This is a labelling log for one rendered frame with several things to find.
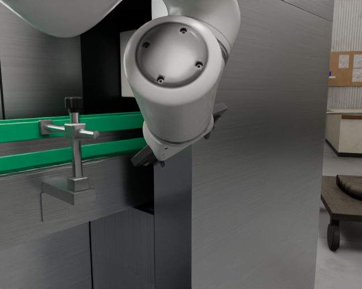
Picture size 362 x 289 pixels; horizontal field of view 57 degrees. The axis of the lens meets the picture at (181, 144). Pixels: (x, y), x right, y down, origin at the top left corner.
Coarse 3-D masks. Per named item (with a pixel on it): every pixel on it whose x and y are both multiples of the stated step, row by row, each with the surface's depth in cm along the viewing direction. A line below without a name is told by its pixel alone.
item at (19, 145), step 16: (0, 128) 55; (16, 128) 57; (32, 128) 59; (96, 128) 69; (112, 128) 72; (128, 128) 75; (0, 144) 56; (16, 144) 58; (32, 144) 60; (48, 144) 62; (64, 144) 64; (96, 144) 69; (112, 144) 72; (128, 144) 76; (144, 144) 79; (0, 160) 56; (16, 160) 58; (32, 160) 60; (48, 160) 62; (64, 160) 64
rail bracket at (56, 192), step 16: (48, 128) 59; (64, 128) 55; (80, 128) 52; (80, 144) 54; (80, 160) 54; (80, 176) 54; (48, 192) 58; (64, 192) 54; (80, 192) 53; (48, 208) 61; (64, 208) 63
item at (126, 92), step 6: (132, 30) 89; (120, 36) 93; (126, 36) 91; (120, 42) 93; (126, 42) 92; (120, 48) 94; (120, 54) 94; (126, 78) 93; (126, 84) 94; (126, 90) 94; (126, 96) 94; (132, 96) 93
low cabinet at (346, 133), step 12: (336, 120) 637; (348, 120) 588; (360, 120) 582; (336, 132) 630; (348, 132) 591; (360, 132) 585; (336, 144) 623; (348, 144) 594; (360, 144) 588; (348, 156) 599; (360, 156) 593
